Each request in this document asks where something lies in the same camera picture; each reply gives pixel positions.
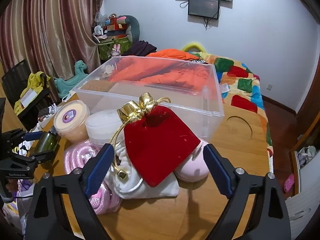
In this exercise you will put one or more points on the white round jar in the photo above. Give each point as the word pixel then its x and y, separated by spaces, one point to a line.
pixel 102 125

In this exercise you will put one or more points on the pink croc shoe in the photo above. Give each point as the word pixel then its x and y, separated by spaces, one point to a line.
pixel 288 183

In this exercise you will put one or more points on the teal rocking horse toy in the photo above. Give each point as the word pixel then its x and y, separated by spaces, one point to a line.
pixel 65 86

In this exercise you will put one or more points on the small wall monitor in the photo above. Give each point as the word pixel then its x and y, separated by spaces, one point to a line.
pixel 204 8

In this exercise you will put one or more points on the green glass bottle black cap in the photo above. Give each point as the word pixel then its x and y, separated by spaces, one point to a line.
pixel 48 142

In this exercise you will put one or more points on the clear plastic storage box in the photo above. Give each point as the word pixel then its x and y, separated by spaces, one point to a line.
pixel 201 111

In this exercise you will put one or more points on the pink knitted cloth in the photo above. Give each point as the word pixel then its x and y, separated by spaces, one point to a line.
pixel 76 156

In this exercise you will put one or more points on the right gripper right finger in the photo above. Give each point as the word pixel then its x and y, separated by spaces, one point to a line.
pixel 269 218

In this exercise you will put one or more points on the orange puffer jacket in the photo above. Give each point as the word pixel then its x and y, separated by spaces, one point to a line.
pixel 169 67

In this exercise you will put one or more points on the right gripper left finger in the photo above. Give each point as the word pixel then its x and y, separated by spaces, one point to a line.
pixel 47 217

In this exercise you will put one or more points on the pink round piggy container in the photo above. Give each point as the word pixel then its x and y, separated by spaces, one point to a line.
pixel 194 168

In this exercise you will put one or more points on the dark purple garment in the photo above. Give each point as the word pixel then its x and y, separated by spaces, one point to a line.
pixel 140 48

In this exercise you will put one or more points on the striped pink curtain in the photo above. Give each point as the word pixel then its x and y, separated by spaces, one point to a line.
pixel 51 35

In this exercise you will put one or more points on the yellow foam headboard arch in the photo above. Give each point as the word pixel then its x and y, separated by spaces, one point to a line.
pixel 194 47

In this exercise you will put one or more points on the colourful patchwork blanket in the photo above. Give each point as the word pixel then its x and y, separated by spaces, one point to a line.
pixel 243 91

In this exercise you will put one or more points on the black chair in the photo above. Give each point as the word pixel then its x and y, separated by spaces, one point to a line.
pixel 14 82

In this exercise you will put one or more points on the grey stuffed toy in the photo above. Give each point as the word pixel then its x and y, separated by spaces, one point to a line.
pixel 133 30

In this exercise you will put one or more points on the cream jar purple label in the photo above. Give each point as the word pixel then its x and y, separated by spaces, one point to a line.
pixel 69 121

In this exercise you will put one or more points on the red velvet pouch gold ribbon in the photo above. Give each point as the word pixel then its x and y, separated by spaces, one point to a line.
pixel 157 141

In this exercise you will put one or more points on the white drawstring cloth bag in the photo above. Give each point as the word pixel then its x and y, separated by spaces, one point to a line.
pixel 134 186

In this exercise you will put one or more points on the yellow cloth on chair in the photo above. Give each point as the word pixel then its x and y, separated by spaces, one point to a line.
pixel 35 85

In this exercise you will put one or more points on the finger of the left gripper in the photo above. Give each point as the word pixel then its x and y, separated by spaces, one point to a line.
pixel 15 161
pixel 17 136

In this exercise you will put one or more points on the pink bunny figurine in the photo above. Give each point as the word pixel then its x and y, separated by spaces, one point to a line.
pixel 116 50

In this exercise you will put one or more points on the green patterned storage box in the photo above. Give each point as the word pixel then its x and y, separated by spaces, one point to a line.
pixel 104 48

